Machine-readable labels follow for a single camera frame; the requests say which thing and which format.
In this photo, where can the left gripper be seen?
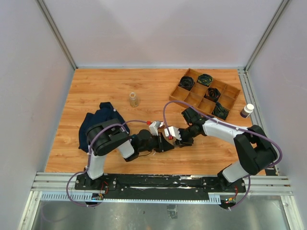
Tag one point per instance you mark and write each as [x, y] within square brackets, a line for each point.
[163, 145]

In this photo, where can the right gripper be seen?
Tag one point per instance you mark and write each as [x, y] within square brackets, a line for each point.
[183, 142]

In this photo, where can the clear glass pill jar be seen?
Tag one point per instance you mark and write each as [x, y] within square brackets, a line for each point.
[133, 99]

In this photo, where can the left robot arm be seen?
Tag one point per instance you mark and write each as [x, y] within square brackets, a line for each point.
[107, 136]

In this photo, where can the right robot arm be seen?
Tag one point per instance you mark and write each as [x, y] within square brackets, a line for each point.
[255, 151]

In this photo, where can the dark blue rolled sock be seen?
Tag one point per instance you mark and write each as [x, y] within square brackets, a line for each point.
[220, 112]

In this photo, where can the wooden divided tray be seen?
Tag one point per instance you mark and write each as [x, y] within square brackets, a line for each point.
[225, 80]

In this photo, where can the black yellow rolled sock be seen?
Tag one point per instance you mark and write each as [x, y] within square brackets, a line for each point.
[205, 79]

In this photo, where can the dark bottle white cap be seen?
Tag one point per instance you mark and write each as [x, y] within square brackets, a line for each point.
[247, 110]

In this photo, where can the dark blue cloth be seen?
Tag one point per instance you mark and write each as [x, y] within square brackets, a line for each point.
[105, 112]

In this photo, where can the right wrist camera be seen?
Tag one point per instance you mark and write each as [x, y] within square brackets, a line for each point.
[172, 132]

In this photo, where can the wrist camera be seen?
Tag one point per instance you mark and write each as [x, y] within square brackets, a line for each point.
[172, 132]
[153, 127]

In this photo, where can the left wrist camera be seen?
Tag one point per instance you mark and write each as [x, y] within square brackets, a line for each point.
[153, 127]

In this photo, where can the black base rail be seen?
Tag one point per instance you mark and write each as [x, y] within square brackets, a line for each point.
[157, 187]

